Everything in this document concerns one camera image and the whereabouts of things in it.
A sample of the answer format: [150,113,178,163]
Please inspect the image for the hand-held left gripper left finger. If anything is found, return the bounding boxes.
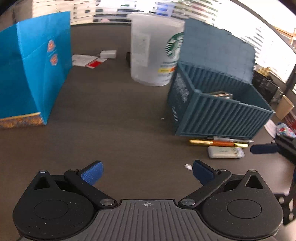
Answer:
[28,160,118,209]

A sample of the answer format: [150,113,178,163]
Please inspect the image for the white paper bag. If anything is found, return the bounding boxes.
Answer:
[264,119,278,137]

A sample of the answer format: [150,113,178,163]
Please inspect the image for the papers with red card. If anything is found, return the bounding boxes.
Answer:
[72,54,99,67]

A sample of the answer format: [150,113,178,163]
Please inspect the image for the gold and orange pen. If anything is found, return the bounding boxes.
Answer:
[189,139,250,148]

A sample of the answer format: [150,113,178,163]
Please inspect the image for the white charger adapter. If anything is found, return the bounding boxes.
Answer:
[100,50,117,59]

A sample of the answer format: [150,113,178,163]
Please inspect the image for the white tissue packet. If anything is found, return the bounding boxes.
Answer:
[207,146,245,159]

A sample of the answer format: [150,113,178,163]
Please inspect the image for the brown cardboard box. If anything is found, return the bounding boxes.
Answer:
[276,95,295,121]

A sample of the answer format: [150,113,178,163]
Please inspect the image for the grey marker pen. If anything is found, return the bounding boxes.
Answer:
[213,136,254,143]

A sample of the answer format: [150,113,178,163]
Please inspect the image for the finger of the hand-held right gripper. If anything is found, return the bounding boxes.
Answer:
[250,135,296,165]

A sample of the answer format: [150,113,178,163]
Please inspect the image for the blue container-shaped storage box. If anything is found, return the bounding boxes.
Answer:
[167,18,275,140]

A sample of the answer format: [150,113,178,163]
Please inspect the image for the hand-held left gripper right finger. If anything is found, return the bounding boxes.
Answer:
[178,159,269,209]

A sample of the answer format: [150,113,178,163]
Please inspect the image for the red and white card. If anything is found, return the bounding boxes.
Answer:
[84,58,108,69]

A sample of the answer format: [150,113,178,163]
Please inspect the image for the colourful printed pouch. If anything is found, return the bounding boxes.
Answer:
[276,122,296,139]

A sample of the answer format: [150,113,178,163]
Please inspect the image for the black mesh basket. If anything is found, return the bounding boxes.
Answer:
[252,71,280,104]

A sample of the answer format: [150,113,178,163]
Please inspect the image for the wooden frame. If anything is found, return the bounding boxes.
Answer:
[275,27,296,52]

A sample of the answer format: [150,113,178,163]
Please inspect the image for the large translucent plastic cup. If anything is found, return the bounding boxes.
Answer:
[127,12,186,87]

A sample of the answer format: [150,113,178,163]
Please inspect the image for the blue paper gift bag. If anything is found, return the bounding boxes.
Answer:
[0,11,73,129]

